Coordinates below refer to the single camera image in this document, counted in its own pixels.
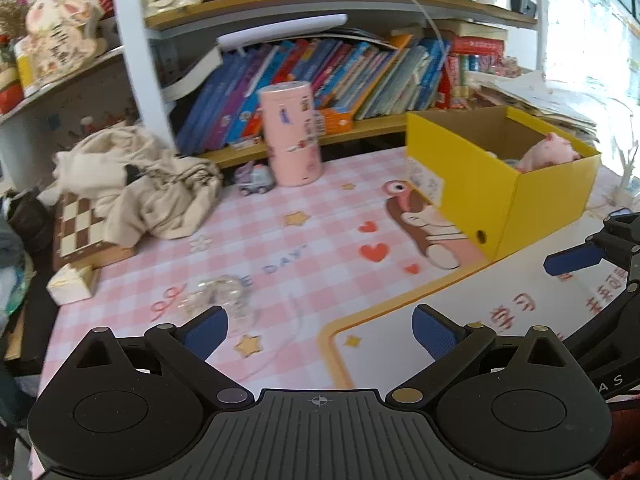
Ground stack of papers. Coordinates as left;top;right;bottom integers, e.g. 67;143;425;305
469;72;599;147

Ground stack of red books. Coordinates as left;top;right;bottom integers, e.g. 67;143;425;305
449;19;509;107

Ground grey toy car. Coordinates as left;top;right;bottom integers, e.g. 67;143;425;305
235;162;276;196

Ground pink plush pig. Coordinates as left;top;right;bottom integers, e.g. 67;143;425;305
514;132;584;174

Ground orange box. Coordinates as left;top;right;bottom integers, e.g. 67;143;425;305
317;104;357;136

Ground beige cloth garment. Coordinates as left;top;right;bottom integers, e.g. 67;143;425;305
52;124;225;241

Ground iridescent plastic bags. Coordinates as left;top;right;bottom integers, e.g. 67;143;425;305
0;249;36;316

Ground black bag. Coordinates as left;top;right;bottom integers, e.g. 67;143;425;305
7;189;54;256

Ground white branch stand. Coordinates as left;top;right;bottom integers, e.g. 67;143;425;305
612;134;640;202

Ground white cable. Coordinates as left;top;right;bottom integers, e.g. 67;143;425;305
347;0;454;112

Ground grey blanket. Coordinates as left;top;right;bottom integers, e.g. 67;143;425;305
0;209;26;271

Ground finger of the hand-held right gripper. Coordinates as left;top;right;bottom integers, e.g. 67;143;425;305
544;211;640;282
562;284;640;362

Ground white lamp bar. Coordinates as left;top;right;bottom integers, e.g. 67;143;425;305
217;13;349;52

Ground wooden chessboard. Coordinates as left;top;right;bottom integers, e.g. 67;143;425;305
52;194;136;271

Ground clear bead trinket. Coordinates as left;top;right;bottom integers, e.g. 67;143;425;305
182;274;261;334

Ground yellow cardboard box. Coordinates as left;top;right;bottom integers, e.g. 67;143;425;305
404;105;603;261

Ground yellow and white canister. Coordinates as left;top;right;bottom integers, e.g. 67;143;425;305
13;37;36;99

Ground bunny plaque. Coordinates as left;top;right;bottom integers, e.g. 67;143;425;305
24;0;101;79

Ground pink sticker canister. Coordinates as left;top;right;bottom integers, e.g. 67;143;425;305
257;79;324;187

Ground thick white book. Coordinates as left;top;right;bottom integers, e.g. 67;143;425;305
159;47;224;104

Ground cream tissue pack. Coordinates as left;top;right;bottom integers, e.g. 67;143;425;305
46;263;99;306

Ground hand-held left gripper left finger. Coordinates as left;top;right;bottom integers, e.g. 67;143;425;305
74;305;256;407

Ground pink checked desktop mat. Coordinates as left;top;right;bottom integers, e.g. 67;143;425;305
29;144;622;462

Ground row of colourful books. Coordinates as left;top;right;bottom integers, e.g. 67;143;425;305
174;34;452;156

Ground dark side table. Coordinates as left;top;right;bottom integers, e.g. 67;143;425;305
4;289;61;377

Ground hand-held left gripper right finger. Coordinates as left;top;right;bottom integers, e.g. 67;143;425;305
388;303;576;406

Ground white bookshelf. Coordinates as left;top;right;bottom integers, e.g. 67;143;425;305
0;0;547;172

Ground white desk pad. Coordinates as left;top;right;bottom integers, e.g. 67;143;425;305
318;212;640;402

